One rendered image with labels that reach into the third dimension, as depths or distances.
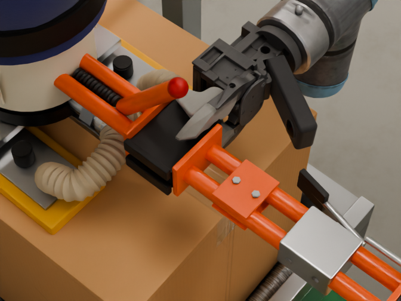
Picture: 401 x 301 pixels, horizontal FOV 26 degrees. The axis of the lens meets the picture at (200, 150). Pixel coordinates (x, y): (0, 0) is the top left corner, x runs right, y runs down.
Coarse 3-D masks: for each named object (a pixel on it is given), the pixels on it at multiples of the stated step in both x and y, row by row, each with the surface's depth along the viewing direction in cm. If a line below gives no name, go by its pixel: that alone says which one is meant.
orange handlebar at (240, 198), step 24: (96, 72) 108; (72, 96) 107; (96, 96) 106; (120, 96) 107; (120, 120) 104; (216, 144) 102; (192, 168) 100; (240, 168) 100; (216, 192) 98; (240, 192) 98; (264, 192) 98; (240, 216) 97; (264, 216) 97; (288, 216) 98; (360, 264) 94; (384, 264) 94; (336, 288) 92; (360, 288) 92
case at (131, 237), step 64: (128, 0) 133; (192, 64) 126; (64, 128) 120; (256, 128) 120; (128, 192) 114; (192, 192) 114; (0, 256) 127; (64, 256) 109; (128, 256) 109; (192, 256) 111; (256, 256) 138
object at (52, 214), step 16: (32, 128) 118; (16, 144) 113; (32, 144) 116; (48, 144) 116; (0, 160) 114; (16, 160) 112; (32, 160) 113; (48, 160) 114; (64, 160) 114; (0, 176) 114; (16, 176) 113; (32, 176) 113; (0, 192) 114; (16, 192) 112; (32, 192) 112; (96, 192) 113; (32, 208) 111; (48, 208) 111; (64, 208) 111; (80, 208) 112; (48, 224) 110; (64, 224) 111
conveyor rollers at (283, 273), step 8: (280, 264) 153; (272, 272) 152; (280, 272) 152; (288, 272) 152; (264, 280) 151; (272, 280) 151; (280, 280) 151; (256, 288) 150; (264, 288) 150; (272, 288) 150; (248, 296) 150; (256, 296) 149; (264, 296) 149
